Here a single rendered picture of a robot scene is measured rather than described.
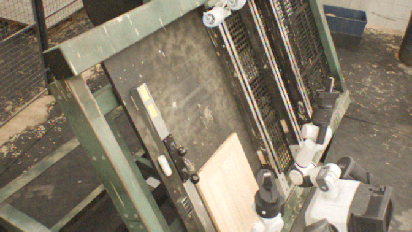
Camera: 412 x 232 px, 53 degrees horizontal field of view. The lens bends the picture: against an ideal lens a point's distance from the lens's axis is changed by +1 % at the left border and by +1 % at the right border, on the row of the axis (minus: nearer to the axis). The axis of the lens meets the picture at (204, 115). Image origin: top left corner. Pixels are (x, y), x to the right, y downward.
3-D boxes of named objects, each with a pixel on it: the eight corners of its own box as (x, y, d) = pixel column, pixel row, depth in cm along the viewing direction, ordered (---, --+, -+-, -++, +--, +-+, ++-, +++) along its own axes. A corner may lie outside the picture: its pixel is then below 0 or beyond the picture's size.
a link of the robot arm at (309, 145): (329, 123, 192) (319, 143, 201) (311, 121, 190) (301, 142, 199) (333, 133, 187) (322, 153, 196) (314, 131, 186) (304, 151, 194)
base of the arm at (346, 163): (354, 176, 194) (375, 172, 185) (349, 200, 187) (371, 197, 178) (333, 158, 189) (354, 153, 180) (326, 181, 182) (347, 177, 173)
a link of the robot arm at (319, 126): (327, 113, 192) (321, 135, 196) (305, 111, 191) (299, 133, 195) (336, 123, 182) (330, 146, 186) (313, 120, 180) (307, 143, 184)
